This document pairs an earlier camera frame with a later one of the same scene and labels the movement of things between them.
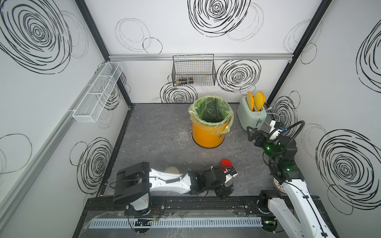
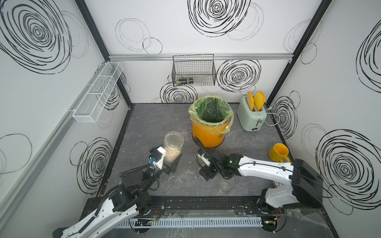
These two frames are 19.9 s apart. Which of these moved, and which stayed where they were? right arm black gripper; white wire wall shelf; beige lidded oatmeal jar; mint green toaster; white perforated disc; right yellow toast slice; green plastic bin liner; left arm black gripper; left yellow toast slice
Moved: beige lidded oatmeal jar; left arm black gripper; right arm black gripper
Stayed: left yellow toast slice; green plastic bin liner; mint green toaster; right yellow toast slice; white perforated disc; white wire wall shelf
